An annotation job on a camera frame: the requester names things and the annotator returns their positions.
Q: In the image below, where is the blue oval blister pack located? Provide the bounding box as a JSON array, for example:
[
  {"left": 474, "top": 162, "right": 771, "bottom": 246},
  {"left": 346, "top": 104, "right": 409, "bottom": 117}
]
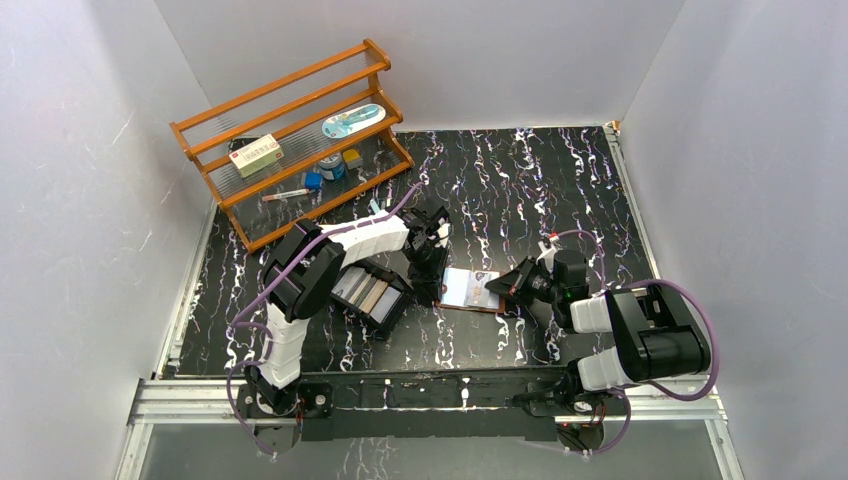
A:
[{"left": 321, "top": 103, "right": 386, "bottom": 139}]

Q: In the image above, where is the orange wooden shelf rack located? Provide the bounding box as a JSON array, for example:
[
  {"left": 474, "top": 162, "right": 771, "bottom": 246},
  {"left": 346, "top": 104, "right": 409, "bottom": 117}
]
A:
[{"left": 170, "top": 38, "right": 414, "bottom": 252}]

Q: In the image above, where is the yellow grey small block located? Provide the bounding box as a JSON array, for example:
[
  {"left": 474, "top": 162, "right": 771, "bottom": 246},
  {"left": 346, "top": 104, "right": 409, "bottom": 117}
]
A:
[{"left": 342, "top": 149, "right": 364, "bottom": 170}]

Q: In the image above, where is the blue white small jar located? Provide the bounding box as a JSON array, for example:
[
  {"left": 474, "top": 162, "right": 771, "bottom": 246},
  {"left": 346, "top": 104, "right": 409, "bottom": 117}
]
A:
[{"left": 317, "top": 153, "right": 346, "bottom": 181}]

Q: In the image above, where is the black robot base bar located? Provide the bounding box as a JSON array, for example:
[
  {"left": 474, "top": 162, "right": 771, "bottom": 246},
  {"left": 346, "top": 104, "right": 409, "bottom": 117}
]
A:
[{"left": 232, "top": 366, "right": 606, "bottom": 450}]

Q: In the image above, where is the silver VIP credit card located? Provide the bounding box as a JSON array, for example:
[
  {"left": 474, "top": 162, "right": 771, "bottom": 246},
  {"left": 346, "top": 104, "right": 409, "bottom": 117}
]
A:
[{"left": 464, "top": 271, "right": 501, "bottom": 310}]

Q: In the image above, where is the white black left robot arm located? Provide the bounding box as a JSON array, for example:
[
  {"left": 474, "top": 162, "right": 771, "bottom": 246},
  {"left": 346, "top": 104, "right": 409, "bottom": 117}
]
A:
[{"left": 258, "top": 204, "right": 451, "bottom": 416}]

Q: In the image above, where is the white red marker pen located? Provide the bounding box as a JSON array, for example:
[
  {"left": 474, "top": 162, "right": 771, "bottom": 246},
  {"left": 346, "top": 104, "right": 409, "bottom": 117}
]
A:
[{"left": 261, "top": 188, "right": 312, "bottom": 202}]

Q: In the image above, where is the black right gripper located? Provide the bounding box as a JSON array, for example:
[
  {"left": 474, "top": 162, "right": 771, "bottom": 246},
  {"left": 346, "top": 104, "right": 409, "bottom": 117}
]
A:
[{"left": 486, "top": 254, "right": 563, "bottom": 305}]

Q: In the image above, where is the orange leather card holder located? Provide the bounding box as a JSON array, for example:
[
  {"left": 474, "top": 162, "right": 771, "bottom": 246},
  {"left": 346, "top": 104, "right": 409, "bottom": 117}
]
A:
[{"left": 438, "top": 267, "right": 506, "bottom": 314}]

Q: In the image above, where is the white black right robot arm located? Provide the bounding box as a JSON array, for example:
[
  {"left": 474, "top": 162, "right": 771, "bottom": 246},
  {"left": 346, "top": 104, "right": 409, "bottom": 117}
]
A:
[{"left": 486, "top": 250, "right": 719, "bottom": 414}]

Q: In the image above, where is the stack of cards in box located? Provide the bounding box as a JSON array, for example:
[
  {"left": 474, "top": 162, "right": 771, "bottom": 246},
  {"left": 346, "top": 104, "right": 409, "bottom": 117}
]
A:
[{"left": 332, "top": 266, "right": 402, "bottom": 325}]

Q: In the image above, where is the black card storage box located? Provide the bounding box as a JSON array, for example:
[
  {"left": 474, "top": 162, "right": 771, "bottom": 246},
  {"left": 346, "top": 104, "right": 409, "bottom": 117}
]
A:
[{"left": 331, "top": 259, "right": 412, "bottom": 340}]

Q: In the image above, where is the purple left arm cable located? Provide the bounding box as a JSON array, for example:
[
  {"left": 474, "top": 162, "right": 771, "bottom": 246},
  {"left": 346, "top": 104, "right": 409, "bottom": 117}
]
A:
[{"left": 225, "top": 182, "right": 425, "bottom": 458}]

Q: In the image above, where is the blue small cube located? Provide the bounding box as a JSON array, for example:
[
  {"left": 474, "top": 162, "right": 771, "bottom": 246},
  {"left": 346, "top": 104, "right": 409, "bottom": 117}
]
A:
[{"left": 303, "top": 172, "right": 324, "bottom": 191}]

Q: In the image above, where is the white green carton box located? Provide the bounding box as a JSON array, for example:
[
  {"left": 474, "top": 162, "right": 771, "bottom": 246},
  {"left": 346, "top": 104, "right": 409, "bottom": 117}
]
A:
[{"left": 228, "top": 134, "right": 283, "bottom": 178}]

